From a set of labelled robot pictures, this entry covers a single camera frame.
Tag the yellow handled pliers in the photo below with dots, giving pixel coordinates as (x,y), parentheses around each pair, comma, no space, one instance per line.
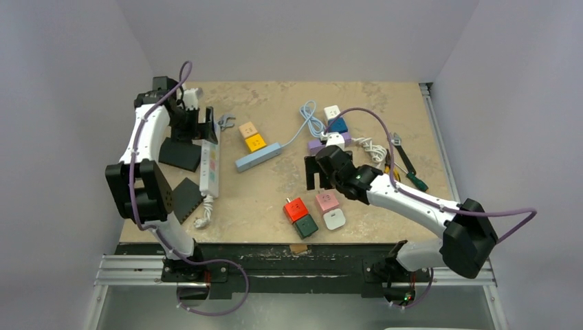
(388,169)

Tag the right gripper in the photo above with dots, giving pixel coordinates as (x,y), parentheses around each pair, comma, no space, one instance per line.
(316,165)

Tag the yellow cube socket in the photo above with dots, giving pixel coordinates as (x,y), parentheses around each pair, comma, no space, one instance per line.
(255,143)

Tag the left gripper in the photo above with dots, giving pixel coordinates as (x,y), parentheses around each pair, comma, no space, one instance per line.
(190,134)

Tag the dark blue cube socket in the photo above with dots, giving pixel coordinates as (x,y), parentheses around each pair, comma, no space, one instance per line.
(337,125)

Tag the black box far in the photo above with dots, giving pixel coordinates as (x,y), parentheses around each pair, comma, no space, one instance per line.
(183,155)

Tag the white adapter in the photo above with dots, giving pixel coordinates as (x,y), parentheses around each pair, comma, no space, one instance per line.
(334,219)

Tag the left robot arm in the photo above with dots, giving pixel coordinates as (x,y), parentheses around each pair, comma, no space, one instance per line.
(138,186)

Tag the white cube socket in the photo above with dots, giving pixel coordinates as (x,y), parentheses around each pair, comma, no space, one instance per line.
(331,112)

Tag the black box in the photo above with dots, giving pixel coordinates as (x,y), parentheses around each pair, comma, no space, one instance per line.
(183,155)
(186,198)

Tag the silver black handled wrench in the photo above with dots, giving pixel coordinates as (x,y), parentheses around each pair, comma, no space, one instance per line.
(397,142)

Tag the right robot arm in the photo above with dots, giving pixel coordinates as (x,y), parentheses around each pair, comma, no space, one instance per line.
(464,234)

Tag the pink cube socket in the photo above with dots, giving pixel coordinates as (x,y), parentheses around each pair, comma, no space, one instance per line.
(326,201)

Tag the light blue power strip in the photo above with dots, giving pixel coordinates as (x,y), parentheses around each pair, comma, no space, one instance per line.
(258,157)

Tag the adjustable wrench red handle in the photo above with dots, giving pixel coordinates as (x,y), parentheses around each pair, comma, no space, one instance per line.
(226,121)

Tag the white power strip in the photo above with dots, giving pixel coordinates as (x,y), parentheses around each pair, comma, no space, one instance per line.
(210,167)

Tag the dark green cube socket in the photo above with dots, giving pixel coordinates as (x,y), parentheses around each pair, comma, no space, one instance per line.
(305,226)

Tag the red cube socket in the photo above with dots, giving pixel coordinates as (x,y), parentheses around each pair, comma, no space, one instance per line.
(295,209)

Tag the purple power strip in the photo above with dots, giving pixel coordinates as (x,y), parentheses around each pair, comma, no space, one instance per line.
(317,145)

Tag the green handled screwdriver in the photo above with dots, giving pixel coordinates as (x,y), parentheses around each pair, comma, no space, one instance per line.
(411,174)

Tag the black box near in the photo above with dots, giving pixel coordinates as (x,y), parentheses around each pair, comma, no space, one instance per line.
(186,198)

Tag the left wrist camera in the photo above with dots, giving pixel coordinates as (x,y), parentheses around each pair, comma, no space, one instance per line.
(191,97)

